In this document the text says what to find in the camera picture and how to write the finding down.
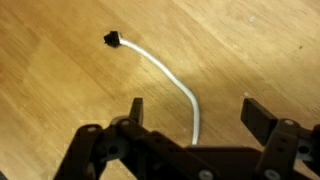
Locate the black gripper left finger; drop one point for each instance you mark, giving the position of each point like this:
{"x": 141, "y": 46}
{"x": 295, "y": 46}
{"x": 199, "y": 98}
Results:
{"x": 136, "y": 112}

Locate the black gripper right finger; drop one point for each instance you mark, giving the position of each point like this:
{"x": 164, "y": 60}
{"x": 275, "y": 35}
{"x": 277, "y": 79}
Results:
{"x": 258, "y": 120}

